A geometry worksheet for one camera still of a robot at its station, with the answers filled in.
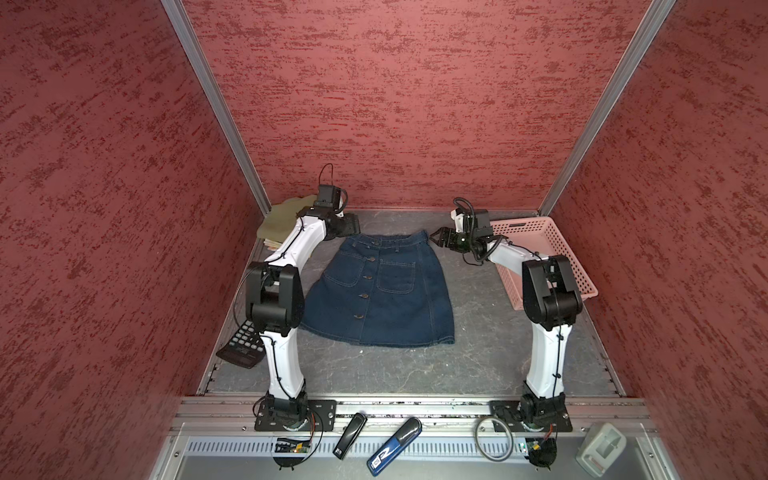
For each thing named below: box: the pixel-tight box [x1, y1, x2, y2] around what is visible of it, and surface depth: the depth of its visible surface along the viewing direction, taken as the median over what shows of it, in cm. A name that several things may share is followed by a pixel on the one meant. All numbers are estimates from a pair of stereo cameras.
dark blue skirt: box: [300, 230, 455, 347], surface depth 98 cm
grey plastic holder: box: [576, 423, 627, 478], surface depth 69 cm
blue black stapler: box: [367, 417, 423, 477], surface depth 68 cm
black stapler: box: [332, 412, 368, 461], surface depth 70 cm
